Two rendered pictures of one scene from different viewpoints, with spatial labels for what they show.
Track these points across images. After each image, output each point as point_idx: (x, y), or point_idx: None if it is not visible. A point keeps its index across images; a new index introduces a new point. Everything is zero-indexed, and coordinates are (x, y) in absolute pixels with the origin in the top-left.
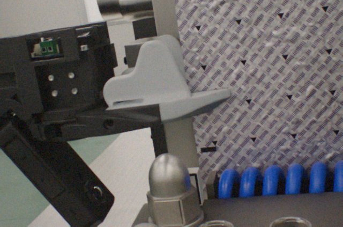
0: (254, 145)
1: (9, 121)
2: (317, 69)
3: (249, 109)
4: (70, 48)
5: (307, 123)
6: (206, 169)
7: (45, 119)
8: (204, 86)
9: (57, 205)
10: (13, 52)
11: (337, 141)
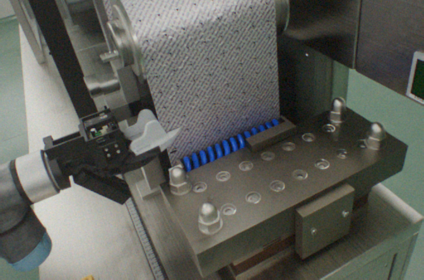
0: (191, 144)
1: (82, 173)
2: (211, 111)
3: (188, 132)
4: (118, 137)
5: (209, 130)
6: (173, 159)
7: (108, 168)
8: (169, 128)
9: (111, 197)
10: (89, 147)
11: (219, 133)
